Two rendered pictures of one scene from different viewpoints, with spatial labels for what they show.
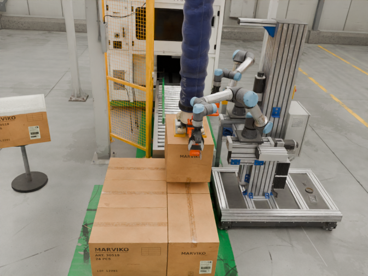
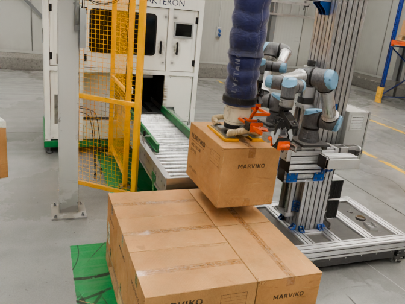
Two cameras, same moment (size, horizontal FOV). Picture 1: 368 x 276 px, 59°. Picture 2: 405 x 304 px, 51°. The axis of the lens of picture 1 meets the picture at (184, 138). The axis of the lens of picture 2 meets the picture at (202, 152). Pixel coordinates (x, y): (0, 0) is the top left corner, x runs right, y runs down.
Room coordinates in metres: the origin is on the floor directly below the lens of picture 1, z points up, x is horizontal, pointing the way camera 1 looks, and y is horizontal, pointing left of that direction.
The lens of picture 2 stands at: (0.08, 0.96, 1.84)
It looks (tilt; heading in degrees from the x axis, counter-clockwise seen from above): 18 degrees down; 343
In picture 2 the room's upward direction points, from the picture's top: 6 degrees clockwise
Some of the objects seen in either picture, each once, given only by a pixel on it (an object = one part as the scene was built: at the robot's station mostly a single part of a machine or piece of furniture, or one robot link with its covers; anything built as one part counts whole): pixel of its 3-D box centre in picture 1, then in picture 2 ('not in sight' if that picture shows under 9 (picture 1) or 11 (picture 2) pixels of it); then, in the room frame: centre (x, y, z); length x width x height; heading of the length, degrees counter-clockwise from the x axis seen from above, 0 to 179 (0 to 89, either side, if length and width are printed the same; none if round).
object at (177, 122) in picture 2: not in sight; (183, 125); (4.65, -0.15, 0.60); 1.60 x 0.10 x 0.09; 5
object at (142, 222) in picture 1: (155, 210); (198, 254); (2.40, 0.22, 0.34); 1.20 x 1.00 x 0.40; 5
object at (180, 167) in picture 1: (187, 146); (229, 161); (2.72, -0.03, 0.87); 0.60 x 0.40 x 0.40; 6
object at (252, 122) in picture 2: (191, 128); (253, 125); (2.46, -0.06, 1.20); 0.10 x 0.08 x 0.06; 94
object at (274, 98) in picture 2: (240, 98); (276, 101); (3.22, -0.56, 1.20); 0.13 x 0.12 x 0.14; 58
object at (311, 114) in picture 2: (252, 119); (313, 117); (2.71, -0.61, 1.20); 0.13 x 0.12 x 0.14; 39
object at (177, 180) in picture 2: (184, 151); (208, 178); (3.11, -0.02, 0.58); 0.70 x 0.03 x 0.06; 95
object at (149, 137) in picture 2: (160, 97); (136, 125); (4.60, 0.39, 0.60); 1.60 x 0.10 x 0.09; 5
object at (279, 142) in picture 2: (194, 150); (280, 143); (2.11, -0.08, 1.20); 0.08 x 0.07 x 0.05; 4
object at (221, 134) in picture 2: (179, 125); (222, 130); (2.71, 0.05, 1.10); 0.34 x 0.10 x 0.05; 4
